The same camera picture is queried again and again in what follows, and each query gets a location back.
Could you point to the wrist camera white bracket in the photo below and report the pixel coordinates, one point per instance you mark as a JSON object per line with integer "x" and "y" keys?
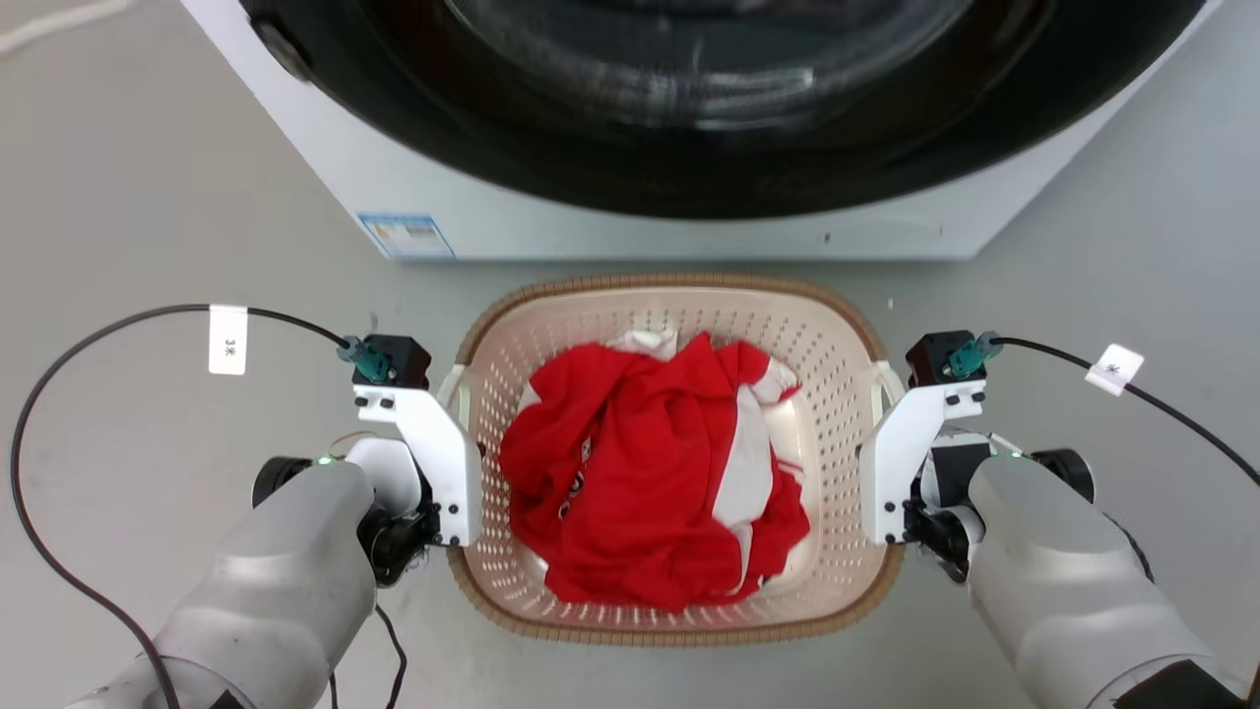
{"x": 901, "y": 443}
{"x": 433, "y": 443}

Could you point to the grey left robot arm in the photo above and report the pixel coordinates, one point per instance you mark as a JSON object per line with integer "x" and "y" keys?
{"x": 276, "y": 591}

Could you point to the blue white energy label sticker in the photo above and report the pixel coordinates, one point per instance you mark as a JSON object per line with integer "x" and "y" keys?
{"x": 406, "y": 235}

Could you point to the black round washer door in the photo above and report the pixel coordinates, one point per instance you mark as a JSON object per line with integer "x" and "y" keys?
{"x": 551, "y": 148}

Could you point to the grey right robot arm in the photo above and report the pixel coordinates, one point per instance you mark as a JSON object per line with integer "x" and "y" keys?
{"x": 1063, "y": 581}

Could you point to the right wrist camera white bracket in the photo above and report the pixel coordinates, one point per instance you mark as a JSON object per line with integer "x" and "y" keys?
{"x": 901, "y": 443}

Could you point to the beige perforated laundry basket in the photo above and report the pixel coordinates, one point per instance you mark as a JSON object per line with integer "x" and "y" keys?
{"x": 837, "y": 345}

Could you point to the white cloth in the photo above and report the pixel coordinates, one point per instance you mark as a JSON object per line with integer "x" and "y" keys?
{"x": 645, "y": 343}

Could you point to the white front-load washing machine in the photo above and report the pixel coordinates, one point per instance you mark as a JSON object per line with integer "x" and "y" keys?
{"x": 630, "y": 231}

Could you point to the red and white garment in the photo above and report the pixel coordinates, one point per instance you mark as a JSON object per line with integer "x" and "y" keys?
{"x": 640, "y": 473}

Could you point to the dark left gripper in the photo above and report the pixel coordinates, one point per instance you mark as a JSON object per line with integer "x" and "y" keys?
{"x": 394, "y": 547}

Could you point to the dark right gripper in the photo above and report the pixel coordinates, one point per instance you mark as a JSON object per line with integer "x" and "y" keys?
{"x": 940, "y": 537}

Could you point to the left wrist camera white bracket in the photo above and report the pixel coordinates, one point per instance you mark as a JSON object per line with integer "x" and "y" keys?
{"x": 433, "y": 443}

